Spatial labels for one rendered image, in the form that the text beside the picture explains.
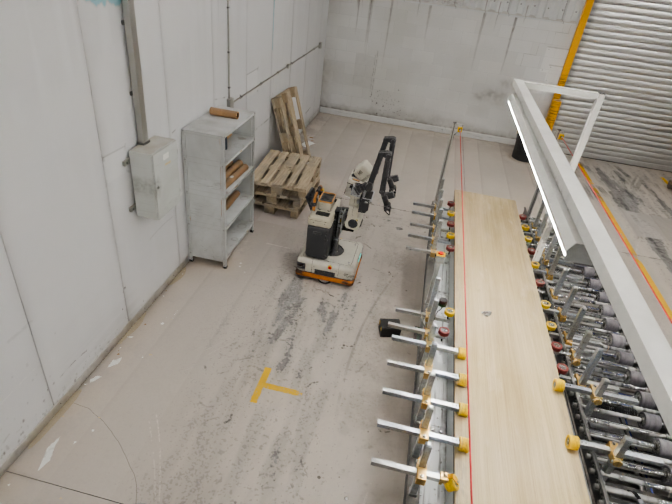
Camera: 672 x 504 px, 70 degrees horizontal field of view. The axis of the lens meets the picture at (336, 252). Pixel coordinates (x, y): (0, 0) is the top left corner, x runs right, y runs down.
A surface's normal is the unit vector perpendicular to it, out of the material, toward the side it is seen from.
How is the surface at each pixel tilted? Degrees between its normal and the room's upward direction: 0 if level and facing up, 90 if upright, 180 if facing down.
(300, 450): 0
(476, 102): 90
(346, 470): 0
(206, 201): 90
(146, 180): 90
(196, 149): 90
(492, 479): 0
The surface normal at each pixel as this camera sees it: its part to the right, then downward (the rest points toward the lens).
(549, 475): 0.11, -0.84
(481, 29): -0.21, 0.51
